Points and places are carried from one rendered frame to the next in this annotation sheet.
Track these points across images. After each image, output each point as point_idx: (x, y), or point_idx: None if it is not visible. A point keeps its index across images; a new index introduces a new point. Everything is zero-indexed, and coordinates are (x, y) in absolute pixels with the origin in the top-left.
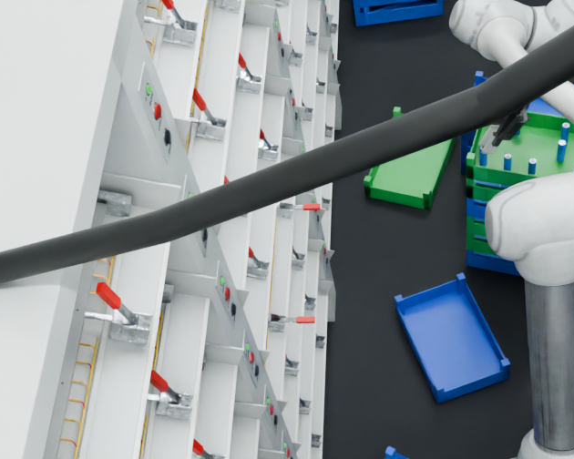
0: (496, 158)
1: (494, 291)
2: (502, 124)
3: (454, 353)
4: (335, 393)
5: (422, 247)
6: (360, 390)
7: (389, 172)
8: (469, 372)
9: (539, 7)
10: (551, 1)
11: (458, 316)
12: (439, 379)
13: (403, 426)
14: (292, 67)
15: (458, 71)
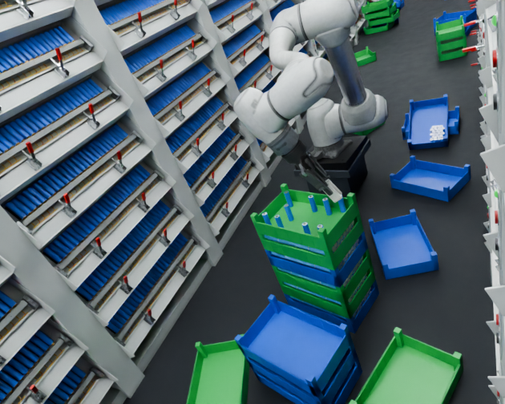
0: (332, 222)
1: None
2: (321, 171)
3: (401, 243)
4: (486, 228)
5: (411, 311)
6: (467, 229)
7: (434, 390)
8: (393, 234)
9: (262, 98)
10: (252, 96)
11: (393, 262)
12: (413, 232)
13: (439, 213)
14: None
15: None
